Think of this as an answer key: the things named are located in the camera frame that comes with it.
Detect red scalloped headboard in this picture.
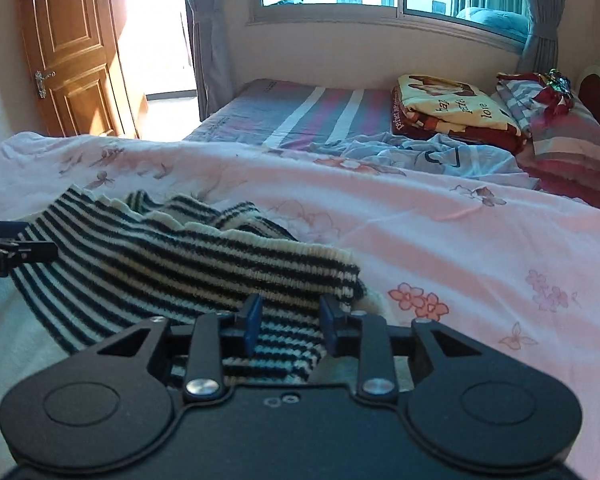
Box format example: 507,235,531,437
576,63,600,157

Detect grey curtain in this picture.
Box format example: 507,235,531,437
519,0,577,77
179,0,237,122

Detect light blue crumpled cloth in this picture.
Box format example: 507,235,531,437
309,132,532,184

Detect brown wooden door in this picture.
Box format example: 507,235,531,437
17,0,142,139

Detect dark red colourful cloth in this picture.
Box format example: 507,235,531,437
534,67,577,117

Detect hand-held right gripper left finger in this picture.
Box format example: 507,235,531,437
97,294,264,401

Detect striped pillow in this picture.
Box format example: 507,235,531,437
495,72,600,179

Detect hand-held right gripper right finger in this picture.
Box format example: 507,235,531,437
320,295,484,402

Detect striped purple bed sheet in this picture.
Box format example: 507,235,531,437
181,78,600,214

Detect pink floral bed sheet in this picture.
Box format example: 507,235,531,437
0,131,600,480

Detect folded yellow printed blanket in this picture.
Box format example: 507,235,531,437
390,73,532,157

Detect metal door handle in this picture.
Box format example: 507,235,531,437
34,70,57,100

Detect cream striped knit sweater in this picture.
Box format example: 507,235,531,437
9,185,397,387

